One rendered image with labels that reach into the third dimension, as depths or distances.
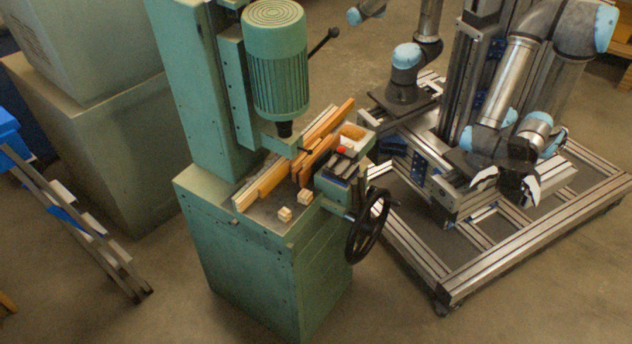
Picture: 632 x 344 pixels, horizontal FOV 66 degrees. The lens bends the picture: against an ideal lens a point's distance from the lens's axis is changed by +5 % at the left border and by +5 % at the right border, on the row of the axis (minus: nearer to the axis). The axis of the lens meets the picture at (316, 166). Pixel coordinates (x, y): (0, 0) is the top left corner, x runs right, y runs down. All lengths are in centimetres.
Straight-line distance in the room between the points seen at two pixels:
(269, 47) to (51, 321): 186
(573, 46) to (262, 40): 86
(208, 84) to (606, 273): 214
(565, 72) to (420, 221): 113
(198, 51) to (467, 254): 156
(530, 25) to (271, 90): 76
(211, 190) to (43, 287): 127
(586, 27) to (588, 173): 153
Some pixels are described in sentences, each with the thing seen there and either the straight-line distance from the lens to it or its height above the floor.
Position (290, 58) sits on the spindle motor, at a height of 141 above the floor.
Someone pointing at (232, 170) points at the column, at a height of 89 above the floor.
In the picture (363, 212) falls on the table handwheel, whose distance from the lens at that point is 151.
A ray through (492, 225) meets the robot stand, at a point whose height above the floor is 21.
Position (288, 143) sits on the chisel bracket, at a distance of 155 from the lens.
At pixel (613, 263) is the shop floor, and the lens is 289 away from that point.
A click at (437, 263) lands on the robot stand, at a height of 23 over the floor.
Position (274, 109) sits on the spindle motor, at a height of 124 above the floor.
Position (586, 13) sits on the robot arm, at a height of 145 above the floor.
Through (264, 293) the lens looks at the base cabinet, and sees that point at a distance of 206.
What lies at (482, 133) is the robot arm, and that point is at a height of 116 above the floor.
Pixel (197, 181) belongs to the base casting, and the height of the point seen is 80.
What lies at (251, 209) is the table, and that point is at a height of 90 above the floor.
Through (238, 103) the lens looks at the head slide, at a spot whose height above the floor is 119.
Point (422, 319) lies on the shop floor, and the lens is 241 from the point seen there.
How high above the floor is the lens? 212
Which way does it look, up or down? 45 degrees down
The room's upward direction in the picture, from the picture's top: 2 degrees counter-clockwise
